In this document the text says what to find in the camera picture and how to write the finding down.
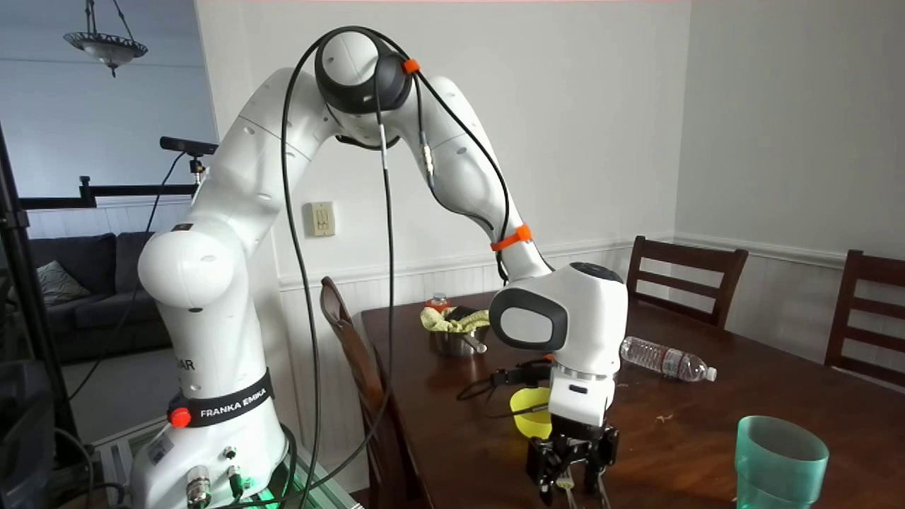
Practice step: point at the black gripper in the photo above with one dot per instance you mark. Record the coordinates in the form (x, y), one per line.
(574, 446)

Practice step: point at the yellow plastic bowl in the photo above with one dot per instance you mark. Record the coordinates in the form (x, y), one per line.
(531, 413)

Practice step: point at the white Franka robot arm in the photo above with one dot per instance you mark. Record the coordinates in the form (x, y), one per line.
(217, 188)

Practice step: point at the clear plastic water bottle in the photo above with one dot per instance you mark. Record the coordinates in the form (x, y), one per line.
(669, 357)

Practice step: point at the small metal saucepan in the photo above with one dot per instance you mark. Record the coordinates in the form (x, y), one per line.
(456, 342)

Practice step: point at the yellow cloth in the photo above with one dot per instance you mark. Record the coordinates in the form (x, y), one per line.
(443, 319)

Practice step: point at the translucent green plastic cup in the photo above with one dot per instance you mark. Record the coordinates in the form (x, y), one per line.
(781, 466)

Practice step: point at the dark wooden chair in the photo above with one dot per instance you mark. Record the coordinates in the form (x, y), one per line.
(873, 270)
(364, 376)
(688, 256)

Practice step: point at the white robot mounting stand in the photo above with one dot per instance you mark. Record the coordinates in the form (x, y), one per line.
(326, 492)

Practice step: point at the dark grey sofa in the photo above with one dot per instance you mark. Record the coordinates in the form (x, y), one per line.
(104, 299)

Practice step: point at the grey sofa pillow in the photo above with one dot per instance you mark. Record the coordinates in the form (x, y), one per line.
(61, 282)

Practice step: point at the hanging ceiling lamp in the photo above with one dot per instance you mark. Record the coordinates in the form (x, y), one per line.
(105, 42)

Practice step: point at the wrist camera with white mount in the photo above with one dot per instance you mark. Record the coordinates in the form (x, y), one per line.
(580, 396)

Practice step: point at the white wall switch plate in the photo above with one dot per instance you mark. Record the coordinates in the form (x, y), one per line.
(321, 219)

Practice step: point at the black camera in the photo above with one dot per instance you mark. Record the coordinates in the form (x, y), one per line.
(187, 145)

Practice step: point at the black camera stand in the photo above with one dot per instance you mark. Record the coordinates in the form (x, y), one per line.
(95, 191)

